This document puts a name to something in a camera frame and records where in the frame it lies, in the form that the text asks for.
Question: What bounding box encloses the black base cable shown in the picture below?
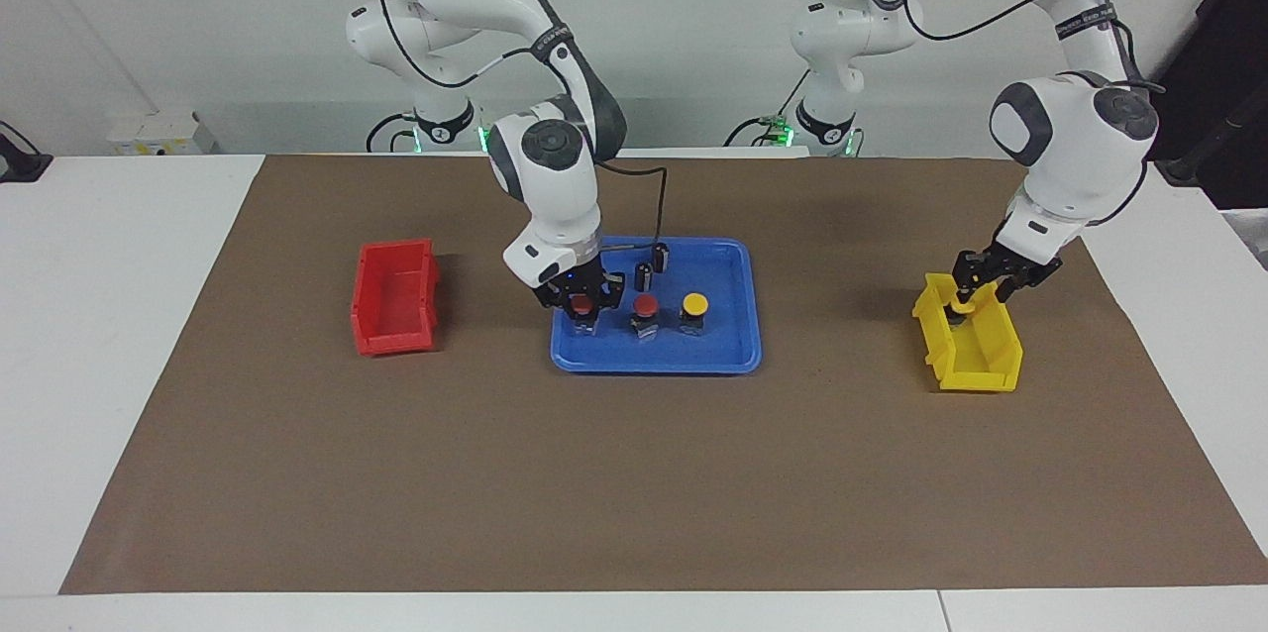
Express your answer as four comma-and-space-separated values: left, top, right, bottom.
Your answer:
365, 110, 422, 154
723, 67, 808, 148

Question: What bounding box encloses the red plastic bin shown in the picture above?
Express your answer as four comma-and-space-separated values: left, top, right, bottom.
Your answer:
350, 238, 440, 358

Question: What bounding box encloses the brown table mat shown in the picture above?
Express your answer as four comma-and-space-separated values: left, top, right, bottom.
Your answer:
59, 155, 1268, 595

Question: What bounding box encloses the yellow plastic bin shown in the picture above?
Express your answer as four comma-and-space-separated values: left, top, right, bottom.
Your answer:
911, 272, 1024, 393

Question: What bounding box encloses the blue plastic tray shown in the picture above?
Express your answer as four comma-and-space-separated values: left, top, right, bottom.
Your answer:
550, 236, 764, 375

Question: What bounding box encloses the black stand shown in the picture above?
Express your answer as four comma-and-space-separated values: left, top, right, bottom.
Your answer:
1154, 0, 1268, 212

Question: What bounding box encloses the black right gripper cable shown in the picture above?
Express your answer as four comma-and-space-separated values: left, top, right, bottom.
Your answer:
594, 159, 670, 252

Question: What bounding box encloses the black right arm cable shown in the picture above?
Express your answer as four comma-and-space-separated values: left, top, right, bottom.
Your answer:
327, 0, 556, 90

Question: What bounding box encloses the black right arm strap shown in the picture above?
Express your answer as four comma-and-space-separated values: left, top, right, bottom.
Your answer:
530, 23, 576, 68

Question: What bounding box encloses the black left base cable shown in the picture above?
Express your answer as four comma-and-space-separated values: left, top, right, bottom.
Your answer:
723, 67, 808, 148

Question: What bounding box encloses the black right base cable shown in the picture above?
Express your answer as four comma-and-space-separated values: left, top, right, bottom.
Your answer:
365, 110, 422, 154

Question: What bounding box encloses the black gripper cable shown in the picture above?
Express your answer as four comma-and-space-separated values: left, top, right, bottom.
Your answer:
594, 159, 670, 252
1085, 0, 1168, 227

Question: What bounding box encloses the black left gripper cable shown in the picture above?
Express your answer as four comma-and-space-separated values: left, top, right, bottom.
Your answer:
1085, 0, 1168, 227

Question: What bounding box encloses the white wall socket box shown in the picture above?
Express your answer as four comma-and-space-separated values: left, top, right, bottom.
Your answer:
107, 111, 221, 157

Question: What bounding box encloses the black clamp mount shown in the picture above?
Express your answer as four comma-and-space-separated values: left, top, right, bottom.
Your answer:
0, 120, 53, 184

